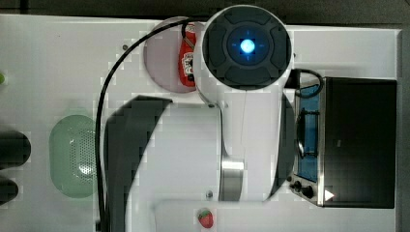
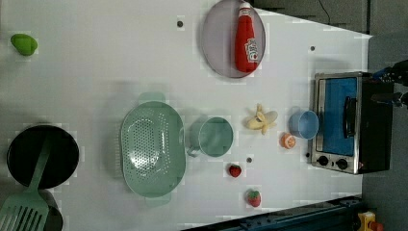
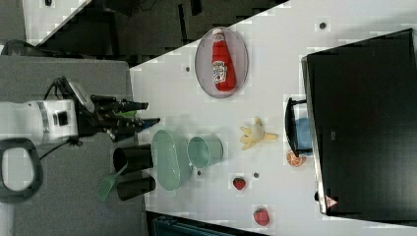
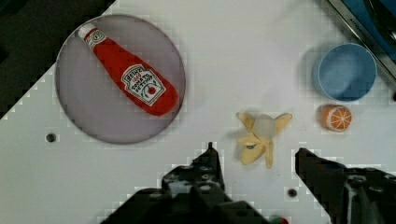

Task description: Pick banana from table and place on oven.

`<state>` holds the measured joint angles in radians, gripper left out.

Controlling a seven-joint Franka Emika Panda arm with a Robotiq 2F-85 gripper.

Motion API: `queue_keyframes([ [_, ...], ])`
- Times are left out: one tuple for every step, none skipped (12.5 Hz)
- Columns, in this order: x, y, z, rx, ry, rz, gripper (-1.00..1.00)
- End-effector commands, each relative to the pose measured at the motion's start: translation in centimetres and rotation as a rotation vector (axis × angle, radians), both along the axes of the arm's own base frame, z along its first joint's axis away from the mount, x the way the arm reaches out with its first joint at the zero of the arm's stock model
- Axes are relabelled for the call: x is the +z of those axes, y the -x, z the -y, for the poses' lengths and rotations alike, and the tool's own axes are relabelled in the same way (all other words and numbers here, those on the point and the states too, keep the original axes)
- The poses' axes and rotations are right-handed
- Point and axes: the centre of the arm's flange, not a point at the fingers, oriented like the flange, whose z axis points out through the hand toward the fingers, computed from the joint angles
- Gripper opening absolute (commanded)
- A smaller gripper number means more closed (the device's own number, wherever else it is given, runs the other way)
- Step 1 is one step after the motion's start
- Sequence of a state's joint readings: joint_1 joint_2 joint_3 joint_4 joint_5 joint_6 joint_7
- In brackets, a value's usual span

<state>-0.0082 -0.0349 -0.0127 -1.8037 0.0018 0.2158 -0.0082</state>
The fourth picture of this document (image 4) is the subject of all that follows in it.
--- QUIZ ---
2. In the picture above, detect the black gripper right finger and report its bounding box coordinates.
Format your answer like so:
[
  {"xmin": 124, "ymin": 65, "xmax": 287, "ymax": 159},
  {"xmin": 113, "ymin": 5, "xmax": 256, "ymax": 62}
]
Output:
[{"xmin": 295, "ymin": 147, "xmax": 396, "ymax": 224}]

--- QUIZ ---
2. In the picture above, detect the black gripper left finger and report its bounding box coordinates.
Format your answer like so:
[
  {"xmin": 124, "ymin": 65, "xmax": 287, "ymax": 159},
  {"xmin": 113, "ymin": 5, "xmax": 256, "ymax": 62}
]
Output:
[{"xmin": 100, "ymin": 143, "xmax": 270, "ymax": 224}]

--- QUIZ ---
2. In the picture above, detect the black toaster oven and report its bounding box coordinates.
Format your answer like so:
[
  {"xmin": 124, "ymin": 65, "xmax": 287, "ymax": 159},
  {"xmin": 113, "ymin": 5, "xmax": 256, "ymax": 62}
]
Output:
[{"xmin": 325, "ymin": 0, "xmax": 396, "ymax": 80}]

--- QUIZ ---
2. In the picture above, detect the orange half toy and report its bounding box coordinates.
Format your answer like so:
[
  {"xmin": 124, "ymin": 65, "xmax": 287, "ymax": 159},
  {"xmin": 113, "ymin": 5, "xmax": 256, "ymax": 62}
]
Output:
[{"xmin": 319, "ymin": 105, "xmax": 353, "ymax": 133}]

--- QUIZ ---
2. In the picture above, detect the red strawberry toy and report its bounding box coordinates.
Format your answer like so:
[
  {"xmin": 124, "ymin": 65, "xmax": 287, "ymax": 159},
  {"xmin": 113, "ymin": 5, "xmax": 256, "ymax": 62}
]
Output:
[{"xmin": 269, "ymin": 216, "xmax": 289, "ymax": 224}]

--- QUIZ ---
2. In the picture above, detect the red plush ketchup bottle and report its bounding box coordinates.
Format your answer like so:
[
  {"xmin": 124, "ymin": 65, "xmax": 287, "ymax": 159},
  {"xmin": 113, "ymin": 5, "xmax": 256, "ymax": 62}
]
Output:
[{"xmin": 78, "ymin": 23, "xmax": 178, "ymax": 117}]

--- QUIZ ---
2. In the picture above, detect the blue cup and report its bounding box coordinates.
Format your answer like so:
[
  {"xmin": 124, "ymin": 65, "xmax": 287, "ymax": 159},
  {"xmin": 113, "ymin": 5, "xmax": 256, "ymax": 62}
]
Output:
[{"xmin": 311, "ymin": 43, "xmax": 377, "ymax": 102}]

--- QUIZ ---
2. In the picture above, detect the grey round plate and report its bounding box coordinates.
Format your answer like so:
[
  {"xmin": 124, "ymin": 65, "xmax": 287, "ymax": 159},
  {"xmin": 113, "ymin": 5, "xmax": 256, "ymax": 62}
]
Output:
[{"xmin": 55, "ymin": 14, "xmax": 186, "ymax": 144}]

